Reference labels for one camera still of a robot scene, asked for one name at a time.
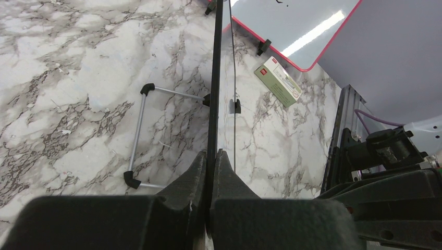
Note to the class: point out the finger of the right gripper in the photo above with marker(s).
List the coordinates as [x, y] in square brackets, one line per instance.
[402, 211]

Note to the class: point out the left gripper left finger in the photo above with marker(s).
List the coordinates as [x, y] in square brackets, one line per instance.
[171, 219]

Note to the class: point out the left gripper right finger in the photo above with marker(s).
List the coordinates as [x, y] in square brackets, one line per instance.
[239, 219]

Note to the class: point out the black framed small whiteboard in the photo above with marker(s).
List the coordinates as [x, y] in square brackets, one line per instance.
[222, 27]

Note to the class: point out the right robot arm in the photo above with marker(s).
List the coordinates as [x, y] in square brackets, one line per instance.
[384, 153]

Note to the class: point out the white whiteboard eraser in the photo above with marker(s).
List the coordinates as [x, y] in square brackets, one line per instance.
[279, 82]

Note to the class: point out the pink framed written whiteboard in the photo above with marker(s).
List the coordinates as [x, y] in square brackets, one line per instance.
[299, 31]

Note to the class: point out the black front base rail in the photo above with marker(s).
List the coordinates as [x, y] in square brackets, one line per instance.
[347, 131]

